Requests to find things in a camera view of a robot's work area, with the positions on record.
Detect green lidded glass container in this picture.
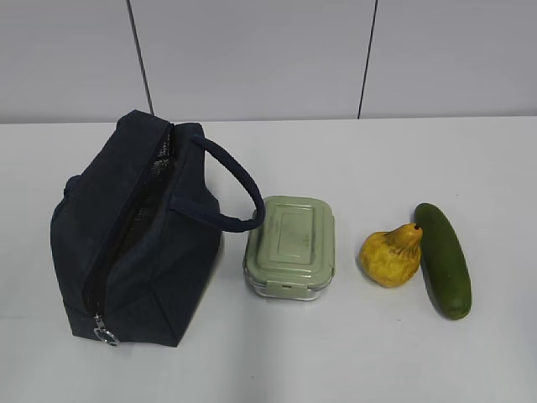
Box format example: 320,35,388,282
243,196,336,301

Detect yellow pear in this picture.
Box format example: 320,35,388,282
357,222,423,288

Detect green cucumber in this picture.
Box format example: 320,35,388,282
414,202,472,320

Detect navy blue lunch bag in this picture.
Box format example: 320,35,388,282
50,110,265,326

